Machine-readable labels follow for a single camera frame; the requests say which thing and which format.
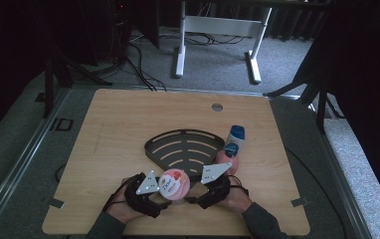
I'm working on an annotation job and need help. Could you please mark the white bottle with blue cap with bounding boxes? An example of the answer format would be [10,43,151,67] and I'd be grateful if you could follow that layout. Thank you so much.
[223,124,247,151]

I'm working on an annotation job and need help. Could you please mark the left hand-held gripper cable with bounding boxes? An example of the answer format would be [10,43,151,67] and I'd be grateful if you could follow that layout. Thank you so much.
[101,174,138,213]

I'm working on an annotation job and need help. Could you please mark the black floor cables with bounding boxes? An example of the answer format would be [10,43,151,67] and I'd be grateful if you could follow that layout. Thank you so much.
[124,33,168,93]

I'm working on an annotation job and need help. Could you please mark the dark curtain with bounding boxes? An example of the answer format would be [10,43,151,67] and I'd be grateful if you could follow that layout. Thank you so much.
[310,0,380,213]
[0,0,52,147]

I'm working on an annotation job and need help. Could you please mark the person's left hand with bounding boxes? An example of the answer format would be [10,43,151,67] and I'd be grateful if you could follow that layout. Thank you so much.
[105,178,146,224]

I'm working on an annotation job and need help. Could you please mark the pink bottle with blue cap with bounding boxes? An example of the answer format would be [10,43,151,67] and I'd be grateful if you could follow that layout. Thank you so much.
[215,142,241,176]

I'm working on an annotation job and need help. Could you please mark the thin black floor cable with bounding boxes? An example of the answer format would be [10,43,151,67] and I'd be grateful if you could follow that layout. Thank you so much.
[285,147,349,239]

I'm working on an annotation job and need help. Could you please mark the black tripod stand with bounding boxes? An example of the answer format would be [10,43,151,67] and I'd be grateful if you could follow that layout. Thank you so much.
[42,49,113,120]
[263,66,345,134]

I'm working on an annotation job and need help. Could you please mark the right hand-held gripper cable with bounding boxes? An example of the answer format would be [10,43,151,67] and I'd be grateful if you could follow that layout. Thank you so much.
[229,174,251,197]

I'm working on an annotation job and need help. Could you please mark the grey tape piece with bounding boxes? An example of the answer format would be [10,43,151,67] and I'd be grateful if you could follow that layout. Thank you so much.
[290,196,310,208]
[41,196,66,210]

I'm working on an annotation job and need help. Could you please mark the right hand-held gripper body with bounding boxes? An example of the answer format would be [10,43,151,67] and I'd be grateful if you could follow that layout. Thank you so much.
[197,161,233,210]

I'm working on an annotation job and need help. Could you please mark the metal floor rail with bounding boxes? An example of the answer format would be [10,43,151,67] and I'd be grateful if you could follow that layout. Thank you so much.
[306,101,375,239]
[0,87,71,230]

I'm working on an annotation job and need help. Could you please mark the hand-held gripper cable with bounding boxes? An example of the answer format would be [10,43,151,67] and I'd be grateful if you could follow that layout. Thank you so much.
[229,174,251,197]
[101,174,138,213]

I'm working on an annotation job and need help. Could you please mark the black computer tower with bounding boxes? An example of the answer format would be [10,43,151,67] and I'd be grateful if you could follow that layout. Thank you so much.
[107,0,133,65]

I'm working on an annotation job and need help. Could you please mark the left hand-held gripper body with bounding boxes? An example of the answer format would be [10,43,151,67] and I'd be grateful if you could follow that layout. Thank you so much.
[123,169,172,219]

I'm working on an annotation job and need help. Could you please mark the white desk frame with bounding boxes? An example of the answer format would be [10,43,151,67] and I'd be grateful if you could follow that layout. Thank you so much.
[174,0,274,85]

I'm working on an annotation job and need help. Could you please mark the dark grey metal corner shelf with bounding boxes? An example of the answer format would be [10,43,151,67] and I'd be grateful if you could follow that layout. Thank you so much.
[143,128,226,183]

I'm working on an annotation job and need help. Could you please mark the cable bundle under desk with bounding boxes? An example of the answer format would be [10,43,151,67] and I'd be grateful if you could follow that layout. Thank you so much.
[183,31,248,47]

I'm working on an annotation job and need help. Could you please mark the pink jar with white lid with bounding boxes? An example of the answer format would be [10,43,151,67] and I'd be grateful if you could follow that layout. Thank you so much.
[157,168,191,201]

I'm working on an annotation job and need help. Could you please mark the person's right hand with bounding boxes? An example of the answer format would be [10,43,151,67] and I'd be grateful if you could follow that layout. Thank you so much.
[220,184,254,214]

